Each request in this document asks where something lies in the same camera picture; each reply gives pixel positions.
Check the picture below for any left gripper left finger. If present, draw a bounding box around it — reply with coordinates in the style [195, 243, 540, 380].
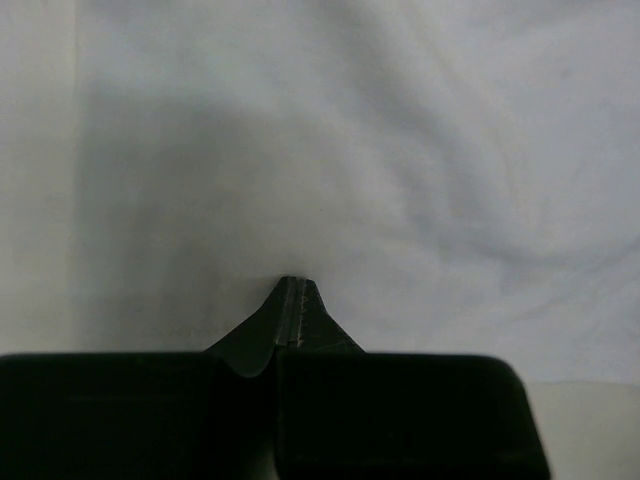
[205, 277, 296, 376]

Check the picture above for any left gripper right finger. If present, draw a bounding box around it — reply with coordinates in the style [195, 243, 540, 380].
[292, 278, 364, 353]

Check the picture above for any white skirt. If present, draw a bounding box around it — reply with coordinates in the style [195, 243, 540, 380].
[1, 1, 639, 384]

